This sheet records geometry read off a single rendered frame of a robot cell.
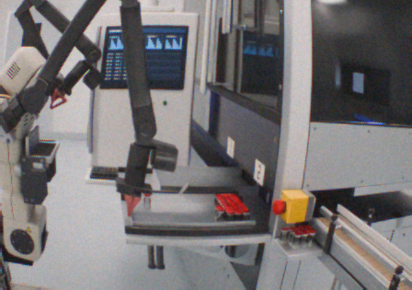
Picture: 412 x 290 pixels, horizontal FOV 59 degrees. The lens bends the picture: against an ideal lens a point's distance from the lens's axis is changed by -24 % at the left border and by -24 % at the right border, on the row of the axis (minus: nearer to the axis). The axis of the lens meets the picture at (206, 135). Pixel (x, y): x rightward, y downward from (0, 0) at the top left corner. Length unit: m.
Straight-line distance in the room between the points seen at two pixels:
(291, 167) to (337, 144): 0.16
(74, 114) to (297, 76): 5.74
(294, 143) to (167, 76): 1.03
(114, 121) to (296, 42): 1.17
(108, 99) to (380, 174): 1.31
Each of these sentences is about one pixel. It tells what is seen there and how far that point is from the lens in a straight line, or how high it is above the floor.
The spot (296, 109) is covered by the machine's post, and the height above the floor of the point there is 1.23.
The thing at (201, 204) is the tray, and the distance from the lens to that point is 1.48.
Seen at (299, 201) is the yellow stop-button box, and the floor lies 1.02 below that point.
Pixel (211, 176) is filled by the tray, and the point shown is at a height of 0.88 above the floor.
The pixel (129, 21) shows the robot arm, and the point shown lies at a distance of 1.14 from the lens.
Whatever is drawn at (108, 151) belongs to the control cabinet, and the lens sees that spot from 2.13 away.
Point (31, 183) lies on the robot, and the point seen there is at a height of 0.96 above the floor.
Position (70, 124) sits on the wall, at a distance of 6.76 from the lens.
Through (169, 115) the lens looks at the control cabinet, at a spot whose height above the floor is 1.05.
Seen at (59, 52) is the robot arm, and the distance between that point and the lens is 1.15.
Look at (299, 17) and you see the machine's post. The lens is 1.16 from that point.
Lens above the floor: 1.36
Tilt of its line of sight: 10 degrees down
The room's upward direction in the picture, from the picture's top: 4 degrees clockwise
